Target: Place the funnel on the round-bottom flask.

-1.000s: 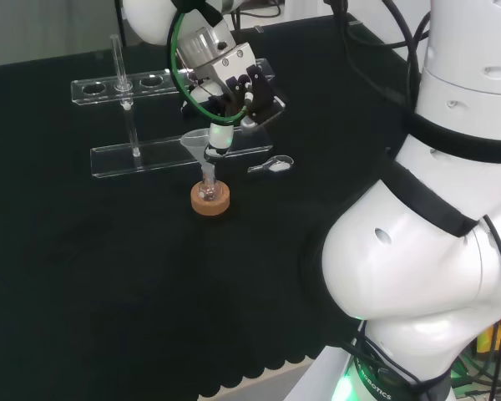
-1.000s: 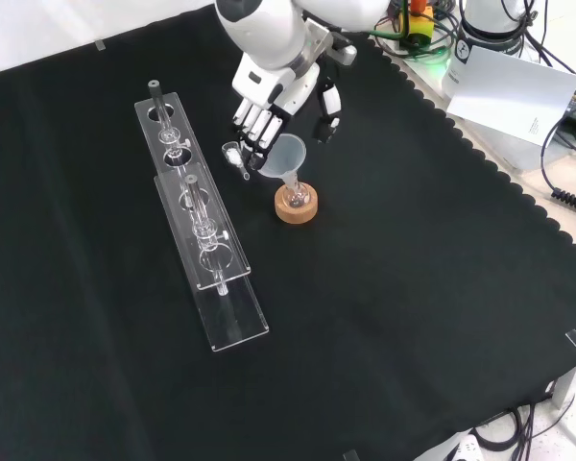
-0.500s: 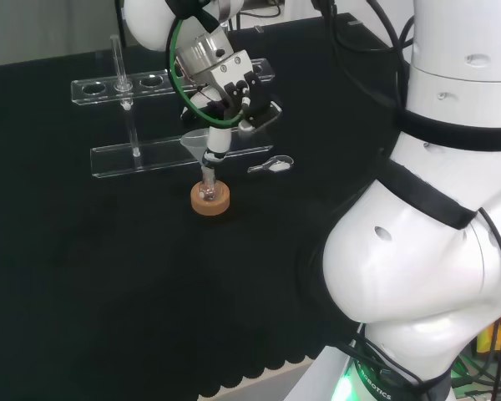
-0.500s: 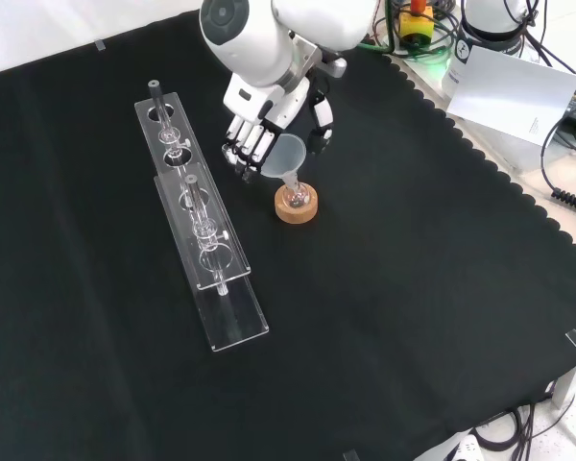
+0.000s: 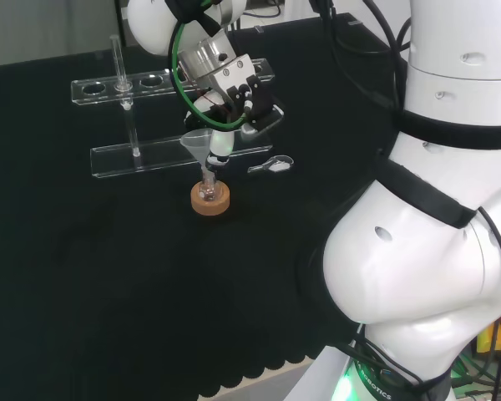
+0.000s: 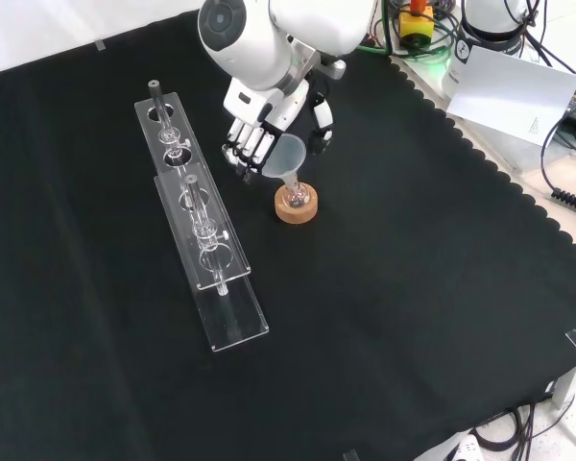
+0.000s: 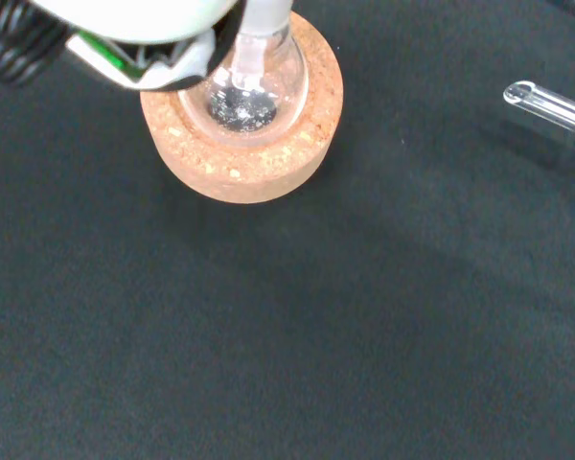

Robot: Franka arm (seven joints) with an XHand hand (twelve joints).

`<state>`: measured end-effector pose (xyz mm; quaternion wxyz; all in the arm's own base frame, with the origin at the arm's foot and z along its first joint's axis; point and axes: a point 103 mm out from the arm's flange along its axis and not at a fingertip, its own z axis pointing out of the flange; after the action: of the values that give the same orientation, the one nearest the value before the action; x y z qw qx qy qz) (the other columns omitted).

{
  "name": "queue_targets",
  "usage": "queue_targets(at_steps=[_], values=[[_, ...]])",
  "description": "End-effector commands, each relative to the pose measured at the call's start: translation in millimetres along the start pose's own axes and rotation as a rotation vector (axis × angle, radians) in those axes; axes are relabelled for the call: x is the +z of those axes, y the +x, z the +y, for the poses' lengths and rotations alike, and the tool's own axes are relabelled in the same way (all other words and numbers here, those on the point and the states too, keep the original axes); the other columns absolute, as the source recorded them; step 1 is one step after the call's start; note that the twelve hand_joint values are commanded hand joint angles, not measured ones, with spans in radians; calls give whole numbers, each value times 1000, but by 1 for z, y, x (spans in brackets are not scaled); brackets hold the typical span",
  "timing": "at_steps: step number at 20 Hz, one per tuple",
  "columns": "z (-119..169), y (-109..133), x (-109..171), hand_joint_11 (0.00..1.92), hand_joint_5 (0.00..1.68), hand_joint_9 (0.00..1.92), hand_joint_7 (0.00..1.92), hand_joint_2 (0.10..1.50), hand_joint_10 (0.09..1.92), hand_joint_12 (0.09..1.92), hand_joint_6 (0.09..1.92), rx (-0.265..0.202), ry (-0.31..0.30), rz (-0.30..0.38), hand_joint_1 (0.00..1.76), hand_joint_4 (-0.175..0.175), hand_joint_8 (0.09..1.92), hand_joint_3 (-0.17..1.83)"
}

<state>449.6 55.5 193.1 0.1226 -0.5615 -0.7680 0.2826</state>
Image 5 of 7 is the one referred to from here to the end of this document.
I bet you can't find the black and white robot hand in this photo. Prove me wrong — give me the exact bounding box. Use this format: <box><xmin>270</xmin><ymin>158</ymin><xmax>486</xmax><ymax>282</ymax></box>
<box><xmin>183</xmin><ymin>54</ymin><xmax>286</xmax><ymax>171</ymax></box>

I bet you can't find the clear plastic funnel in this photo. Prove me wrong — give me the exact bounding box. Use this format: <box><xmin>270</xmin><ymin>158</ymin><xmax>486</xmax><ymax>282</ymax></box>
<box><xmin>180</xmin><ymin>129</ymin><xmax>215</xmax><ymax>185</ymax></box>

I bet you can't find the clear glass weighing funnel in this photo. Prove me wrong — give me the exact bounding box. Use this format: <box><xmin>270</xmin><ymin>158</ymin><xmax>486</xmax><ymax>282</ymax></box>
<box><xmin>246</xmin><ymin>155</ymin><xmax>296</xmax><ymax>175</ymax></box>

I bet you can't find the clear acrylic funnel stand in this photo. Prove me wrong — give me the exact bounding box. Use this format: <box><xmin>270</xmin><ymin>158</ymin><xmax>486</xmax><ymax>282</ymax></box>
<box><xmin>70</xmin><ymin>34</ymin><xmax>276</xmax><ymax>180</ymax></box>

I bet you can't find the small round-bottom glass flask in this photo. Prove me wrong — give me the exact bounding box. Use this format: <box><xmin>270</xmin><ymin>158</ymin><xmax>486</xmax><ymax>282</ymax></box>
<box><xmin>198</xmin><ymin>168</ymin><xmax>219</xmax><ymax>205</ymax></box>

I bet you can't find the black bench cloth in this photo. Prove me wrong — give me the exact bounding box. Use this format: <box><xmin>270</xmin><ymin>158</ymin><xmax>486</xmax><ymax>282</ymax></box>
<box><xmin>0</xmin><ymin>12</ymin><xmax>412</xmax><ymax>400</ymax></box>

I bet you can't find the yellow stop button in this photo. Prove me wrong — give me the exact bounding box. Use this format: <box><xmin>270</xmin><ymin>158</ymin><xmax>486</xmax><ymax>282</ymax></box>
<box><xmin>474</xmin><ymin>316</ymin><xmax>501</xmax><ymax>357</ymax></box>

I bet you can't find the green cable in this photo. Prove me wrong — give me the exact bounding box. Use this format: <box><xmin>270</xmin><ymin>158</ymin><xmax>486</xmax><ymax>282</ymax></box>
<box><xmin>168</xmin><ymin>0</ymin><xmax>251</xmax><ymax>129</ymax></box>

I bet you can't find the round cork ring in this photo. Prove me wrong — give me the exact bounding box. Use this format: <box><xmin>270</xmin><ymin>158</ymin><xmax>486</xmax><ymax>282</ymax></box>
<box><xmin>190</xmin><ymin>179</ymin><xmax>232</xmax><ymax>217</ymax></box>

